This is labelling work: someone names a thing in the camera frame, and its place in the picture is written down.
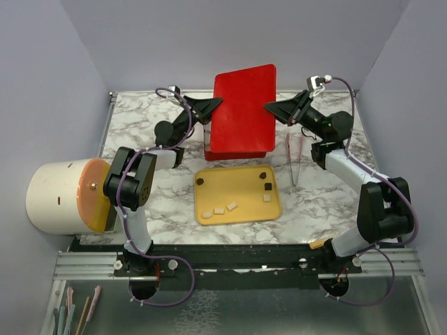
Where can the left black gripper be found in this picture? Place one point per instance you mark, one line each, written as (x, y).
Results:
(203, 107)

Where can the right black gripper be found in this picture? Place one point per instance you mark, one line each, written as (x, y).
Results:
(291, 111)

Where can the red box lid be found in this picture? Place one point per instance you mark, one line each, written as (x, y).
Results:
(240, 123)

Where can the red chocolate box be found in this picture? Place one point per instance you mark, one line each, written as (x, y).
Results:
(214, 156)

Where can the pink silicone tongs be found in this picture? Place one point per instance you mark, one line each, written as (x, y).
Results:
(294, 161)

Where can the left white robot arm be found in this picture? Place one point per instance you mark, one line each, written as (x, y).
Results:
(129, 181)

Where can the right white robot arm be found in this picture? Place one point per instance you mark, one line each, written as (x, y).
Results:
(384, 209)

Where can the white chocolate centre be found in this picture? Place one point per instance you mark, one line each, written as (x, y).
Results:
(231, 206)

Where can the yellow tray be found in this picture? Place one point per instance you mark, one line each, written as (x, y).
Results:
(242, 185)

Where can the yellow stick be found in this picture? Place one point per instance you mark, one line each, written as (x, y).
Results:
(318, 243)

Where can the white cylinder with orange disc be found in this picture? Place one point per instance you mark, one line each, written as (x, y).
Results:
(66, 198)

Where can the pink stick on floor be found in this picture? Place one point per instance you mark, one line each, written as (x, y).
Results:
(94, 300)

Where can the wooden stick on floor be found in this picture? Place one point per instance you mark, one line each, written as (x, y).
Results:
(83, 316)

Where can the grey sticks on floor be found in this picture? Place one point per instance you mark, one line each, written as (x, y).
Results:
(63, 316)

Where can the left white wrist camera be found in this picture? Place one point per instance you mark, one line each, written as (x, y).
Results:
(174, 90)

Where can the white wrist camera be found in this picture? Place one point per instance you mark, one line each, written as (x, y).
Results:
(174, 90)
(317, 83)

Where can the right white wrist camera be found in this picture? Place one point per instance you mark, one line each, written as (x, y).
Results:
(317, 83)

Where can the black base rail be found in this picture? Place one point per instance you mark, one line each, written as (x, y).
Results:
(231, 267)

